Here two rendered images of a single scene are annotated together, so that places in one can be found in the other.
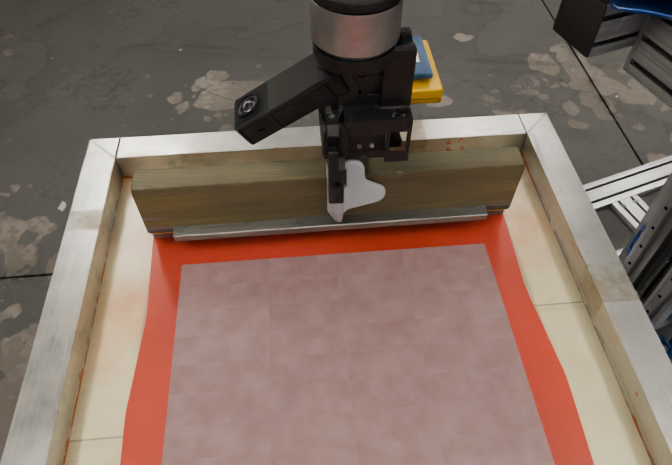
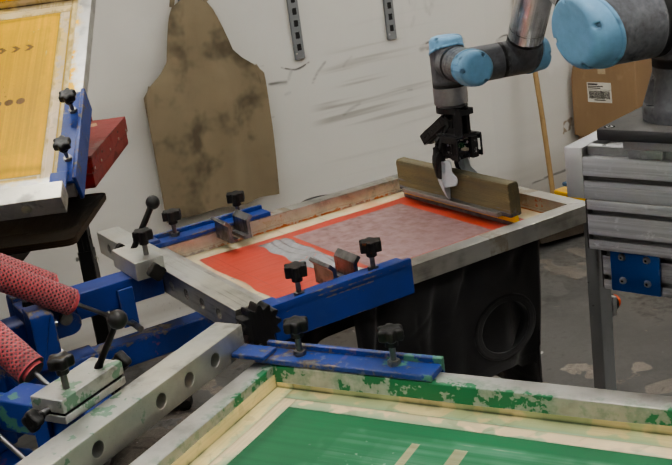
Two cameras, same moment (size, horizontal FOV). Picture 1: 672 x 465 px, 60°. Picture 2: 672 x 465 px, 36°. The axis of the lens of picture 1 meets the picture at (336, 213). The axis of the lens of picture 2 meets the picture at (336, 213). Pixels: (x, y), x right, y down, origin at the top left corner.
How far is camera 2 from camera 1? 2.06 m
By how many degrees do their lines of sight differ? 62
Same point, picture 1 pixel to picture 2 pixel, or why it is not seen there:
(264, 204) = (430, 182)
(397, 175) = (466, 177)
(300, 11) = not seen: outside the picture
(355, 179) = (447, 170)
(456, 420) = (396, 247)
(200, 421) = (345, 224)
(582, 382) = not seen: hidden behind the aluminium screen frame
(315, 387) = (379, 231)
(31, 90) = not seen: hidden behind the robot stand
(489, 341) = (439, 242)
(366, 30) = (437, 95)
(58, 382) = (327, 198)
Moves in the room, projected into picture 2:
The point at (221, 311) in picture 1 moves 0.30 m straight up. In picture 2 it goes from (389, 213) to (374, 87)
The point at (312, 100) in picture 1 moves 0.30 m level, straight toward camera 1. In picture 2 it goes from (436, 126) to (320, 156)
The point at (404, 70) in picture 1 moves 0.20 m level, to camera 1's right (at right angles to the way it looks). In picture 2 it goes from (458, 118) to (513, 130)
